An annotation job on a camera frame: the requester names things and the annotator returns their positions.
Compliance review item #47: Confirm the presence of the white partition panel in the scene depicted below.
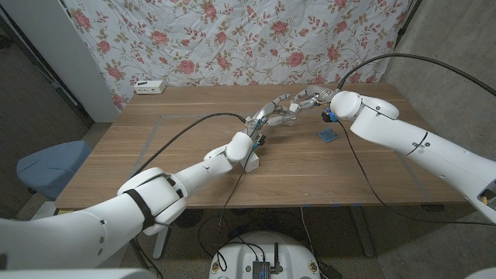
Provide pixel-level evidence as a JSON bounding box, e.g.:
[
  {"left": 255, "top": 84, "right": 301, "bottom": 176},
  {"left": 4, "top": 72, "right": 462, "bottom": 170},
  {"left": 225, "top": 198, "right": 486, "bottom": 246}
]
[{"left": 0, "top": 0, "right": 120, "bottom": 124}]

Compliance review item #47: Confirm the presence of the floral backdrop cloth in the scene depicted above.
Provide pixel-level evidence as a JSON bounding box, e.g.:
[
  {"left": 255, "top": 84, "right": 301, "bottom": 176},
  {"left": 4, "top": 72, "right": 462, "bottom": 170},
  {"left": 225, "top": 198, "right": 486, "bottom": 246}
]
[{"left": 61, "top": 0, "right": 414, "bottom": 113}]

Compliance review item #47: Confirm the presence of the black power adapter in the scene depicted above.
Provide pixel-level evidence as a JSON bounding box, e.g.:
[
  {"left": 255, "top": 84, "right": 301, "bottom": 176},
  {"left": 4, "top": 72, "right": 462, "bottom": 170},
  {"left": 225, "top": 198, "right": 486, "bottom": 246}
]
[{"left": 317, "top": 261, "right": 343, "bottom": 279}]

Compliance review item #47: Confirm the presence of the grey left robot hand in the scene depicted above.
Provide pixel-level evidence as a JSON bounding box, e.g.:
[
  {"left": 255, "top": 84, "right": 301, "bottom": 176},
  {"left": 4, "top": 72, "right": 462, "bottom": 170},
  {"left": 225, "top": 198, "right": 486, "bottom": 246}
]
[{"left": 244, "top": 93, "right": 298, "bottom": 148}]

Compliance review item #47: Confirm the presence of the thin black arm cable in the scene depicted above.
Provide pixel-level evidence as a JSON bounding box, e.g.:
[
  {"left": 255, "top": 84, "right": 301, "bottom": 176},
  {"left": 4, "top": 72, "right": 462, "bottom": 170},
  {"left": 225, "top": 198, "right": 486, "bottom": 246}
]
[
  {"left": 195, "top": 149, "right": 257, "bottom": 272},
  {"left": 336, "top": 120, "right": 496, "bottom": 226}
]

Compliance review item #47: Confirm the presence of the white cube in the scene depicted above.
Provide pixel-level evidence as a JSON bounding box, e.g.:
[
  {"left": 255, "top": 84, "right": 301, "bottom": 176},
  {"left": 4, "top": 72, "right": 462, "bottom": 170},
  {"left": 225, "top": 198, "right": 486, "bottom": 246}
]
[{"left": 240, "top": 150, "right": 260, "bottom": 173}]

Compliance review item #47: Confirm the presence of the round black floor base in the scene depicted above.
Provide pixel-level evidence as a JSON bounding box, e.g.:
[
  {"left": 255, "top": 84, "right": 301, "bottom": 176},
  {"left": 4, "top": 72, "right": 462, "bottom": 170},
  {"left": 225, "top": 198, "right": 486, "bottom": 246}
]
[{"left": 172, "top": 211, "right": 205, "bottom": 229}]

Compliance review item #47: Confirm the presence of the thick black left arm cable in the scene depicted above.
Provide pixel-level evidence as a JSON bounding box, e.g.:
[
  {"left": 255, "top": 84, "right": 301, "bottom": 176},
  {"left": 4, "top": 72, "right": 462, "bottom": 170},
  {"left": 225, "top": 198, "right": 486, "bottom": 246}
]
[{"left": 129, "top": 112, "right": 248, "bottom": 179}]

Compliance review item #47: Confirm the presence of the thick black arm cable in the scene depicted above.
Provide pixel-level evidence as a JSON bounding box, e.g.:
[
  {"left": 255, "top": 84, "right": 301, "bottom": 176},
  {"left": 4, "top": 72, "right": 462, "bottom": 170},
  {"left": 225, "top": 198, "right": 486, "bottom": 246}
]
[
  {"left": 129, "top": 112, "right": 248, "bottom": 179},
  {"left": 336, "top": 53, "right": 496, "bottom": 98}
]

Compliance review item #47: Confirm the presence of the white table leg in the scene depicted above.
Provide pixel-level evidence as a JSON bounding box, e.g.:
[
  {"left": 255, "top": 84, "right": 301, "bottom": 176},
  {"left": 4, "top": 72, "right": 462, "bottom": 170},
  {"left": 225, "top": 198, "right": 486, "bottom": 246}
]
[{"left": 152, "top": 226, "right": 171, "bottom": 260}]

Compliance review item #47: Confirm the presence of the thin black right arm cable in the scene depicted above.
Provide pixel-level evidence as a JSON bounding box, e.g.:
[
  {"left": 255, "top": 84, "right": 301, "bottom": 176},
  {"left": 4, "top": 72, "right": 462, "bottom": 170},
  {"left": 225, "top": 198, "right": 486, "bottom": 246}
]
[{"left": 336, "top": 120, "right": 496, "bottom": 226}]

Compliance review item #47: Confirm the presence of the black module with antenna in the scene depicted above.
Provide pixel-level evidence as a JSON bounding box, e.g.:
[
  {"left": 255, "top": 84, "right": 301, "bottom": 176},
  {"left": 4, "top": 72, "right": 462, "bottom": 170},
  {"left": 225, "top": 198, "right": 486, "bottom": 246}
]
[{"left": 252, "top": 243, "right": 284, "bottom": 279}]

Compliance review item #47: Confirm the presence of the grey table leg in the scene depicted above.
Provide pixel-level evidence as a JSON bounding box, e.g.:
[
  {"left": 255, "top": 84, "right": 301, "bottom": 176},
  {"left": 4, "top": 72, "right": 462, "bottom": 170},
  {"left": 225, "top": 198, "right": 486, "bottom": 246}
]
[{"left": 350, "top": 207, "right": 376, "bottom": 259}]

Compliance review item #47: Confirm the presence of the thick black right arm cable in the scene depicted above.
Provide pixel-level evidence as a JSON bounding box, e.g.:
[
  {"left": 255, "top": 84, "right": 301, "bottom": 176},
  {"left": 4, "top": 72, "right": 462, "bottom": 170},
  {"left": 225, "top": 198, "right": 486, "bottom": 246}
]
[{"left": 336, "top": 53, "right": 496, "bottom": 98}]

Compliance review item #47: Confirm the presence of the black backdrop pole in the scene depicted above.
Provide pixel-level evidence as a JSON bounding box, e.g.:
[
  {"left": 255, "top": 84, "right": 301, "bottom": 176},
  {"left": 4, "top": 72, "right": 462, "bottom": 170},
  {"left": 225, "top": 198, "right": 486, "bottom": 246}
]
[{"left": 394, "top": 0, "right": 423, "bottom": 40}]

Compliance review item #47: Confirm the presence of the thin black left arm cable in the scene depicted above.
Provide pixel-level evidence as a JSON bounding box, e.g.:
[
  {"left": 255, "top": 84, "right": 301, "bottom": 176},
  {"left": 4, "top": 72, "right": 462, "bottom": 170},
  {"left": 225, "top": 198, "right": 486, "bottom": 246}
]
[{"left": 195, "top": 149, "right": 257, "bottom": 272}]

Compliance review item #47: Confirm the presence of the blue packet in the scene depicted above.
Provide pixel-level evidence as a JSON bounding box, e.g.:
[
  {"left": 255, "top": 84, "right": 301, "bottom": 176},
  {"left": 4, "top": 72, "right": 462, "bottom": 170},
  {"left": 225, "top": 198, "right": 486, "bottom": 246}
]
[{"left": 316, "top": 128, "right": 341, "bottom": 143}]

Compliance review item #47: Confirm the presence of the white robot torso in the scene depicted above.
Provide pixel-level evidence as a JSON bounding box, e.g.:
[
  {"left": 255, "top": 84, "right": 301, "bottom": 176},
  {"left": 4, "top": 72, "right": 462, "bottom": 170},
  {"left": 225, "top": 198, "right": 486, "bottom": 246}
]
[{"left": 208, "top": 231, "right": 322, "bottom": 279}]

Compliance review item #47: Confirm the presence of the blue padded stool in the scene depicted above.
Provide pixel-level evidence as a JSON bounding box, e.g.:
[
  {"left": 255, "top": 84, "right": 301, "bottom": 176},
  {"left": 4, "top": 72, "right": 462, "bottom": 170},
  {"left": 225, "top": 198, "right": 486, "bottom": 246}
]
[{"left": 15, "top": 139, "right": 92, "bottom": 202}]

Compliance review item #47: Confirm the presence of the white power strip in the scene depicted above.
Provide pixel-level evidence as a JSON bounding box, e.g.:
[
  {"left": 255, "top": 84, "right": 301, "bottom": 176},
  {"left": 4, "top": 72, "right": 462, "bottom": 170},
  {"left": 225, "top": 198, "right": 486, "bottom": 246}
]
[{"left": 133, "top": 79, "right": 167, "bottom": 95}]

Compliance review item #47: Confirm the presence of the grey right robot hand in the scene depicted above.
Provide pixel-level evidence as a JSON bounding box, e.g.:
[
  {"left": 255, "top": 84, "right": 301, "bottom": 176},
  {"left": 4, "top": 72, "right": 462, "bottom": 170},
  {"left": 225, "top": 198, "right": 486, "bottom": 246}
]
[{"left": 289, "top": 84, "right": 338, "bottom": 114}]

